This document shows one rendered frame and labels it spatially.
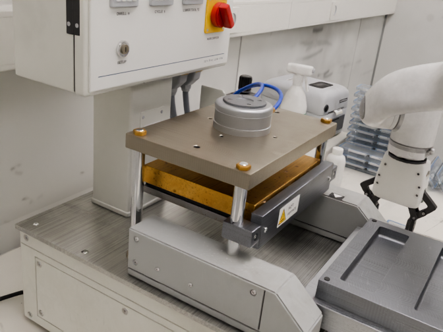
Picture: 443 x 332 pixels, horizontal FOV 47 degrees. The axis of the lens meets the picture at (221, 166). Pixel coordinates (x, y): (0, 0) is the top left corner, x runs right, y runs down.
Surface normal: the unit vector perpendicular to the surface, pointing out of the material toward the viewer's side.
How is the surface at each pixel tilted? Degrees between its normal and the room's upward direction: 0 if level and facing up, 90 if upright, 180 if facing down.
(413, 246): 0
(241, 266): 0
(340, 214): 90
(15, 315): 0
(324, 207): 90
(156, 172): 90
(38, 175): 90
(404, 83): 65
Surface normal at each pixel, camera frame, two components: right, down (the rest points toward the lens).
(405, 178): -0.52, 0.29
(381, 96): -0.90, -0.05
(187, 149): 0.10, -0.92
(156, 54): 0.84, 0.29
